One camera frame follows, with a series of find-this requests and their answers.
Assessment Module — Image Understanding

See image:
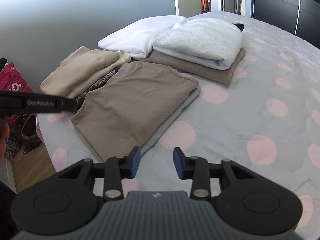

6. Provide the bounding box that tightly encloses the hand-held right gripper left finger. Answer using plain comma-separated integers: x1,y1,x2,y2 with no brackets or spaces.
58,146,141,201

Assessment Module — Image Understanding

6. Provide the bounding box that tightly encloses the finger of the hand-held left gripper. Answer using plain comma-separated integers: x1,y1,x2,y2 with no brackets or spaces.
60,97,75,112

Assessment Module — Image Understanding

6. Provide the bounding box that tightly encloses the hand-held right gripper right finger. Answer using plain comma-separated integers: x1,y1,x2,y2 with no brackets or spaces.
173,147,262,201

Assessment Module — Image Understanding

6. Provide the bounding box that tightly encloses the taupe shirt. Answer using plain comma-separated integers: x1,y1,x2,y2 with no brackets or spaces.
71,61,200,163

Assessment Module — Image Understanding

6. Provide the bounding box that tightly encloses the person's left hand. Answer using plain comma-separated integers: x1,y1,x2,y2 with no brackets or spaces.
0,117,10,160

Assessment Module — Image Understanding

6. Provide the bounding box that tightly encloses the red plastic bag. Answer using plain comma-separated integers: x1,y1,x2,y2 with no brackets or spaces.
0,62,34,123

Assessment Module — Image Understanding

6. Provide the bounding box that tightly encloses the patterned tote bag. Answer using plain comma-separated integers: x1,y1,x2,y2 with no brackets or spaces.
5,112,43,163

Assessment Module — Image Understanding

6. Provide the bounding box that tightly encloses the folded dark floral garment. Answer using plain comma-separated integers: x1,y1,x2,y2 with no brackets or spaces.
72,66,123,113

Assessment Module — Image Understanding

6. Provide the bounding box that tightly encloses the folded beige sweater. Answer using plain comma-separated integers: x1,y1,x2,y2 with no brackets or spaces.
40,45,132,99

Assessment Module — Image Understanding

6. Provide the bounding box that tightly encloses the grey pink-dotted bed sheet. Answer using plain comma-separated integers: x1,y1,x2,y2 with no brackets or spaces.
37,10,320,230

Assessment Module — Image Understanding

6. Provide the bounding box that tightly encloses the folded white garment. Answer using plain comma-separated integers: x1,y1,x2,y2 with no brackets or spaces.
97,15,187,58

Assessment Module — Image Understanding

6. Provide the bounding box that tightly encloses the folded taupe fleece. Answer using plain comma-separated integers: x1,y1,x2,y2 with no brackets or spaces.
136,47,247,85

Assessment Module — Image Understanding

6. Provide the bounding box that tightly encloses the folded white-grey sweater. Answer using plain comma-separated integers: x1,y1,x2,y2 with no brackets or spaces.
151,17,245,70

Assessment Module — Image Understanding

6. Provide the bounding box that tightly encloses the orange shelf unit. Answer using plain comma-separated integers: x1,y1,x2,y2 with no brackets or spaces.
200,0,212,13

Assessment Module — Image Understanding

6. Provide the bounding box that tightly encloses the black wardrobe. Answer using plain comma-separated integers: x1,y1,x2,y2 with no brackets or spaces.
252,0,320,45

